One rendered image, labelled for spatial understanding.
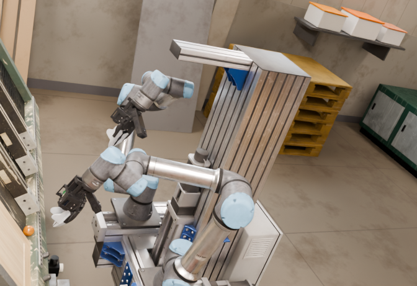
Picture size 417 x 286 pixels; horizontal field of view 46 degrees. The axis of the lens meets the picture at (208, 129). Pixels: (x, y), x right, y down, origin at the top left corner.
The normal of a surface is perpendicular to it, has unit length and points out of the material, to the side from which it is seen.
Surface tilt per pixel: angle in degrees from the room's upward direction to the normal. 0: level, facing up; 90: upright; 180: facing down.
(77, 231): 0
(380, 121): 90
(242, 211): 83
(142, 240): 0
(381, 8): 90
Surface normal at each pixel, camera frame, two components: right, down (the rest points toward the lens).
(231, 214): 0.06, 0.33
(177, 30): 0.47, 0.22
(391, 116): -0.86, -0.07
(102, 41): 0.40, 0.52
